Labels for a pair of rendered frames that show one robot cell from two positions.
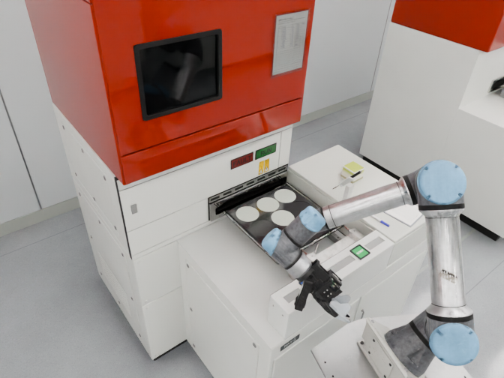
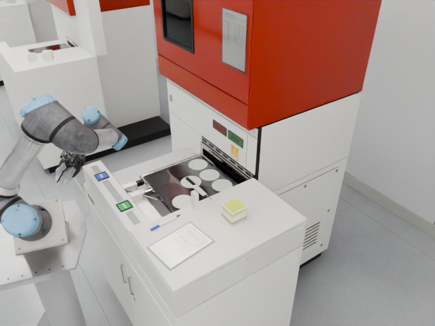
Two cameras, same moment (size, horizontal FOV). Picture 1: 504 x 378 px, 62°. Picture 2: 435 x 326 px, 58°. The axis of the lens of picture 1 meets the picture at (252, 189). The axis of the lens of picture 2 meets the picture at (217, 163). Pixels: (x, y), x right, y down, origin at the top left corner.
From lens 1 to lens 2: 2.30 m
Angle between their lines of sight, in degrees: 73
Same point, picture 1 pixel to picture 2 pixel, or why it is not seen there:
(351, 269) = (107, 198)
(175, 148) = (175, 70)
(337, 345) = (71, 212)
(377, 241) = (134, 220)
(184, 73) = (178, 21)
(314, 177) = (234, 192)
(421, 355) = not seen: hidden behind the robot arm
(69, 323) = not seen: hidden behind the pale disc
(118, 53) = not seen: outside the picture
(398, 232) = (140, 236)
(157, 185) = (179, 94)
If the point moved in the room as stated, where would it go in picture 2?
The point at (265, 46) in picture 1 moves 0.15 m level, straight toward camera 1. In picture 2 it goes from (217, 31) to (180, 30)
